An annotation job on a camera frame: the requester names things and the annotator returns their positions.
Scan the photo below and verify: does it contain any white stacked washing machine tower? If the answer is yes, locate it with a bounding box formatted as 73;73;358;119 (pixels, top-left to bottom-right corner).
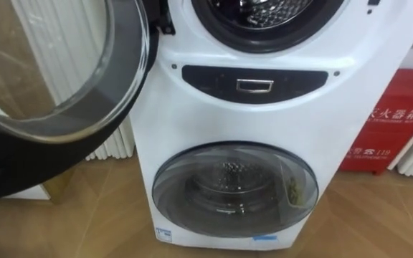
128;0;413;252

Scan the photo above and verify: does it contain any red fire extinguisher box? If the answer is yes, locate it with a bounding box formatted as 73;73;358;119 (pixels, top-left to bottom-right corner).
338;68;413;176

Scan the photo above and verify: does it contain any open round washer door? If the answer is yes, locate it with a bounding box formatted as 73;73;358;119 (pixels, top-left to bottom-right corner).
0;0;161;204

